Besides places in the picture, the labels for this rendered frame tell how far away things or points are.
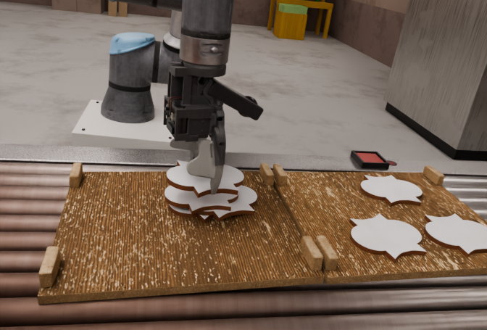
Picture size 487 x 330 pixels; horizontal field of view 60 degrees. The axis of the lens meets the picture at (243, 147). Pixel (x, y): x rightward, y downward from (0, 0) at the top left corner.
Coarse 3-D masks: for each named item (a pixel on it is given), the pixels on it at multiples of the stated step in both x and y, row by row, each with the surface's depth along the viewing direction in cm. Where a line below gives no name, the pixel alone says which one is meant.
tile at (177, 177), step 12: (180, 168) 74; (228, 168) 78; (168, 180) 70; (180, 180) 70; (192, 180) 71; (204, 180) 72; (228, 180) 73; (240, 180) 74; (204, 192) 69; (216, 192) 70; (228, 192) 71
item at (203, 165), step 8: (200, 144) 67; (208, 144) 67; (200, 152) 67; (208, 152) 67; (192, 160) 66; (200, 160) 67; (208, 160) 67; (192, 168) 66; (200, 168) 67; (208, 168) 67; (216, 168) 67; (200, 176) 67; (208, 176) 67; (216, 176) 67; (216, 184) 68
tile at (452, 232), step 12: (432, 216) 83; (456, 216) 84; (432, 228) 79; (444, 228) 80; (456, 228) 80; (468, 228) 81; (480, 228) 81; (432, 240) 77; (444, 240) 76; (456, 240) 76; (468, 240) 77; (480, 240) 77; (468, 252) 73; (480, 252) 75
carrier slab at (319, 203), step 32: (288, 192) 88; (320, 192) 89; (352, 192) 91; (448, 192) 96; (320, 224) 78; (416, 224) 82; (352, 256) 70; (384, 256) 71; (416, 256) 72; (448, 256) 73; (480, 256) 74
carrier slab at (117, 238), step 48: (96, 192) 79; (144, 192) 81; (96, 240) 66; (144, 240) 68; (192, 240) 69; (240, 240) 71; (288, 240) 72; (48, 288) 56; (96, 288) 57; (144, 288) 58; (192, 288) 60; (240, 288) 62
